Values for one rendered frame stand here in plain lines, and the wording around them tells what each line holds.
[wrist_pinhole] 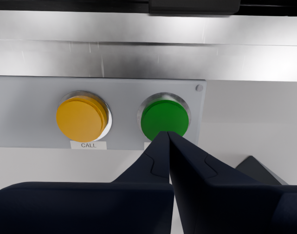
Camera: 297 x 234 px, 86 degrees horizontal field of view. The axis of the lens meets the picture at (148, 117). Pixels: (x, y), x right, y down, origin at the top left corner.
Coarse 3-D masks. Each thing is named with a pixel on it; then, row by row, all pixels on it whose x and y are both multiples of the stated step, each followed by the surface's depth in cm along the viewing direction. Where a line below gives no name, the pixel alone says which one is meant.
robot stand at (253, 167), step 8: (248, 160) 27; (256, 160) 26; (240, 168) 27; (248, 168) 26; (256, 168) 25; (264, 168) 24; (256, 176) 24; (264, 176) 23; (272, 176) 22; (272, 184) 22; (280, 184) 21; (288, 184) 28
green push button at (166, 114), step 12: (144, 108) 13; (156, 108) 12; (168, 108) 12; (180, 108) 12; (144, 120) 13; (156, 120) 13; (168, 120) 13; (180, 120) 13; (144, 132) 13; (156, 132) 13; (180, 132) 13
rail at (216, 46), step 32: (160, 0) 10; (192, 0) 10; (224, 0) 10; (0, 32) 12; (32, 32) 12; (64, 32) 12; (96, 32) 12; (128, 32) 12; (160, 32) 12; (192, 32) 12; (224, 32) 12; (256, 32) 12; (288, 32) 12; (0, 64) 13; (32, 64) 13; (64, 64) 12; (96, 64) 12; (128, 64) 12; (160, 64) 12; (192, 64) 12; (224, 64) 12; (256, 64) 12; (288, 64) 12
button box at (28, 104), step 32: (0, 96) 13; (32, 96) 13; (64, 96) 13; (96, 96) 13; (128, 96) 13; (160, 96) 13; (192, 96) 13; (0, 128) 15; (32, 128) 15; (128, 128) 14; (192, 128) 14
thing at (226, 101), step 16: (208, 80) 23; (224, 80) 23; (240, 80) 23; (208, 96) 24; (224, 96) 23; (240, 96) 23; (256, 96) 23; (272, 96) 23; (288, 96) 23; (208, 112) 24; (224, 112) 24; (240, 112) 24; (256, 112) 24; (272, 112) 24; (288, 112) 24
